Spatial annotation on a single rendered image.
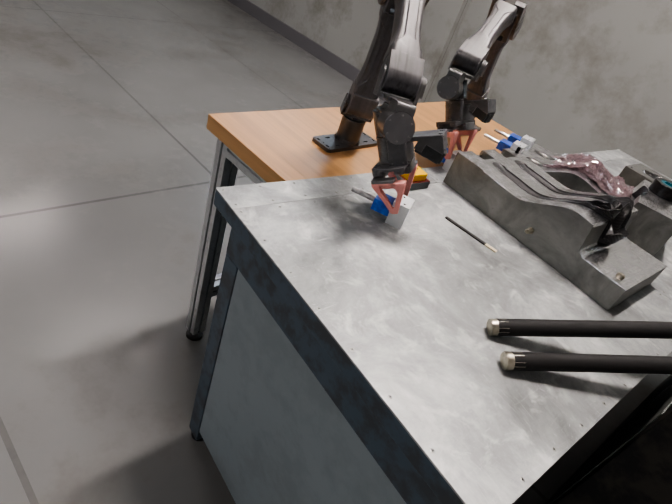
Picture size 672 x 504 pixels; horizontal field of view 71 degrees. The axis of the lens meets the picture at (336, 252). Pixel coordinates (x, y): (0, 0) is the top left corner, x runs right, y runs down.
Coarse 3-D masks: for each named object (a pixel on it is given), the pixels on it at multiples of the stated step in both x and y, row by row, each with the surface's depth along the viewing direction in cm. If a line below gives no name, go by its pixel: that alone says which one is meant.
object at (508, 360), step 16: (512, 352) 74; (528, 352) 75; (544, 352) 75; (512, 368) 73; (528, 368) 74; (544, 368) 74; (560, 368) 74; (576, 368) 75; (592, 368) 75; (608, 368) 75; (624, 368) 76; (640, 368) 76; (656, 368) 76
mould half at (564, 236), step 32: (480, 160) 120; (512, 160) 128; (480, 192) 117; (512, 192) 111; (544, 192) 118; (576, 192) 122; (512, 224) 112; (544, 224) 106; (576, 224) 101; (544, 256) 107; (576, 256) 102; (608, 256) 105; (640, 256) 111; (608, 288) 98; (640, 288) 108
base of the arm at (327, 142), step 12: (348, 120) 119; (360, 120) 120; (336, 132) 125; (348, 132) 121; (360, 132) 122; (324, 144) 119; (336, 144) 121; (348, 144) 122; (360, 144) 126; (372, 144) 129
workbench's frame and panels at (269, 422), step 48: (240, 240) 90; (240, 288) 94; (288, 288) 76; (240, 336) 98; (288, 336) 83; (240, 384) 102; (288, 384) 86; (336, 384) 74; (192, 432) 132; (240, 432) 107; (288, 432) 89; (336, 432) 77; (384, 432) 67; (240, 480) 112; (288, 480) 93; (336, 480) 79; (384, 480) 69; (432, 480) 58
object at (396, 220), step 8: (360, 192) 100; (376, 200) 98; (392, 200) 99; (408, 200) 98; (376, 208) 98; (384, 208) 98; (400, 208) 96; (408, 208) 96; (392, 216) 98; (400, 216) 97; (392, 224) 99; (400, 224) 98
